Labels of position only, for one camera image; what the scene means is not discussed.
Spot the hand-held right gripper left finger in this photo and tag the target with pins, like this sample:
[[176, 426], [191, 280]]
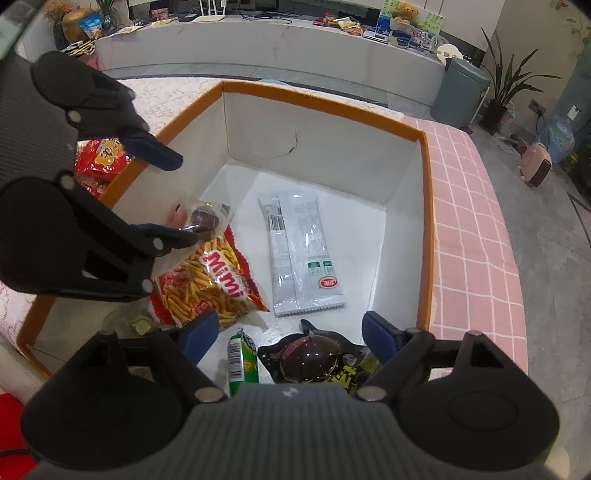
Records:
[[198, 337]]

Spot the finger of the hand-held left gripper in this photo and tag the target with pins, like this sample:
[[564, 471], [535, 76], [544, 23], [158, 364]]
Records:
[[138, 249], [152, 150]]

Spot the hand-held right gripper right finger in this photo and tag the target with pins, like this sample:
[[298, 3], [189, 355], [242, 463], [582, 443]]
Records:
[[381, 334]]

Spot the orange fries snack packet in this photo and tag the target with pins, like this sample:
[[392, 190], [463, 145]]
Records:
[[203, 286]]

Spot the green snack packet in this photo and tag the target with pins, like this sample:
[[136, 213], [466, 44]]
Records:
[[242, 364]]

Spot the red cartoon snack packet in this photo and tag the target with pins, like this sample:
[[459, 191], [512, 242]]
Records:
[[99, 161]]

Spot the clear plastic snack bag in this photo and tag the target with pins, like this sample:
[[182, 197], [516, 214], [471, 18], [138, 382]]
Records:
[[136, 325]]

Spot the clear chocolate snack packet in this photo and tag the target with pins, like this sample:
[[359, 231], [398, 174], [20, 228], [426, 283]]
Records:
[[205, 217]]

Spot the black yellow chocolate packet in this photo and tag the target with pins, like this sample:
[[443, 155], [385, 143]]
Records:
[[309, 364]]

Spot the white sachet packet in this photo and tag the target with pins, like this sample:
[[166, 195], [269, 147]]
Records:
[[274, 240], [314, 258]]

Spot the orange cardboard box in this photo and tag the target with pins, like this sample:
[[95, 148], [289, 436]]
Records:
[[323, 152]]

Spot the loose papers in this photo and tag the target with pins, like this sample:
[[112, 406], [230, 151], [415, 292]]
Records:
[[124, 30]]

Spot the yellow black packets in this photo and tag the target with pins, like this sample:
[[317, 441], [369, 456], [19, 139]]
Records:
[[81, 47]]

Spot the blue snack bag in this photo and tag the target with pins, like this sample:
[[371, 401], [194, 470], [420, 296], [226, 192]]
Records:
[[92, 26]]

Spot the pink card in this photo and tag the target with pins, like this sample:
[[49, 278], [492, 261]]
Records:
[[159, 13]]

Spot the beige sofa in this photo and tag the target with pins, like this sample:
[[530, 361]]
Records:
[[18, 369]]

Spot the white router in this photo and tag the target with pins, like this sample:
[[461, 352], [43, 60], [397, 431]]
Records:
[[207, 17]]

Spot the thin-leaf potted plant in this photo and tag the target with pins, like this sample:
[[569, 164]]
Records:
[[108, 11]]

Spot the gold gourd vase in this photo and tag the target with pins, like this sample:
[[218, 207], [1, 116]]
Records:
[[74, 25]]

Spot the grey television console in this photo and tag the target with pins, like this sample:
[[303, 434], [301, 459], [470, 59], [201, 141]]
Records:
[[277, 41]]

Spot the dried flower bunch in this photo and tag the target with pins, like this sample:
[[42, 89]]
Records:
[[57, 8]]

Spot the person's red clothing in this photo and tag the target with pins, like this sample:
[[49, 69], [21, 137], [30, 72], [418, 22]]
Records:
[[11, 420]]

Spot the pile of snack bags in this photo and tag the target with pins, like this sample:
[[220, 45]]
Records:
[[341, 22]]

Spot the pink heater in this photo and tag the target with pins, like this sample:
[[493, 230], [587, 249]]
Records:
[[535, 164]]

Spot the kitchen scale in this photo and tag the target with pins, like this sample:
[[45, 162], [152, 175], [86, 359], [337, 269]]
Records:
[[376, 35]]

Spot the grey trash can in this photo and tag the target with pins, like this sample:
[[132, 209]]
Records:
[[459, 94]]

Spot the blue water jug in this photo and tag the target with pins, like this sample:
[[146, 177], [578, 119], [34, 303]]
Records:
[[556, 138]]

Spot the blue white box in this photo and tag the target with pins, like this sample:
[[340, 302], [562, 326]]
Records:
[[385, 23]]

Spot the blue round tin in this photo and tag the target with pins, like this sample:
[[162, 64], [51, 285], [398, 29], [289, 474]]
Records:
[[401, 40]]

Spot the long-leaf potted plant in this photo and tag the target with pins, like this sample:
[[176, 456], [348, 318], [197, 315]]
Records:
[[505, 87]]

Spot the white round object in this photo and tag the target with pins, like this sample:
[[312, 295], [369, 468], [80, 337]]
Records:
[[447, 50]]

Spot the hanging vine plant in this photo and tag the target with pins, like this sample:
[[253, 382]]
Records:
[[582, 27]]

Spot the wall outlet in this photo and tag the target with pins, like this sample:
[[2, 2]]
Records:
[[535, 108]]

